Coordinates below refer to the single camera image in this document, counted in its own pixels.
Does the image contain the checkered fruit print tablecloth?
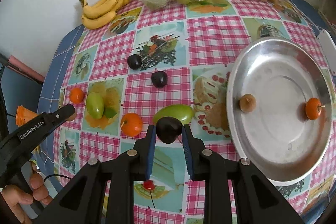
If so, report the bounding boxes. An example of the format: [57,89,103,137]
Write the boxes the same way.
[52,0,336,224]

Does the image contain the dark plum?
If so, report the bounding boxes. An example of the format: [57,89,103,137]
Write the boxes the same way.
[151,71,168,88]
[155,117,183,144]
[127,54,142,70]

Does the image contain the orange cone object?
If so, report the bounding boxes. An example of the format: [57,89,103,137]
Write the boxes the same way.
[15,105,38,127]

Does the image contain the person's left hand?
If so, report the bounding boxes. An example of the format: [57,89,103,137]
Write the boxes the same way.
[2,161,52,223]

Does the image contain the silver metal bowl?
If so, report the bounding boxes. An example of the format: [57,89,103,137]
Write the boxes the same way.
[226,37,333,186]

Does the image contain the small green mango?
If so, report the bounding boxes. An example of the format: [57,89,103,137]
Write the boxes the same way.
[86,92,104,119]

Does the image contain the yellow banana bunch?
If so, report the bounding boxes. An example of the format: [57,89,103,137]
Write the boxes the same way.
[79,0,131,30]

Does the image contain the white plastic device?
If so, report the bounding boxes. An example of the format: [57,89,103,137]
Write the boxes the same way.
[317,29,336,75]

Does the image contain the orange tangerine in bowl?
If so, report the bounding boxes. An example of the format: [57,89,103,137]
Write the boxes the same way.
[305,97,325,120]

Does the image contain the large green mango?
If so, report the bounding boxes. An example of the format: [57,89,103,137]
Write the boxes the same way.
[152,104,194,124]

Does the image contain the orange tangerine with stem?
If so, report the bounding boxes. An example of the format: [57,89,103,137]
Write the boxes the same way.
[120,113,143,137]

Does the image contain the small orange tangerine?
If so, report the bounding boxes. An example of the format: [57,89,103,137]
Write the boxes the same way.
[70,88,84,104]

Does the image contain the pink chair frame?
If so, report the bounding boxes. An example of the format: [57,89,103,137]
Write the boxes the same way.
[1,53,45,84]

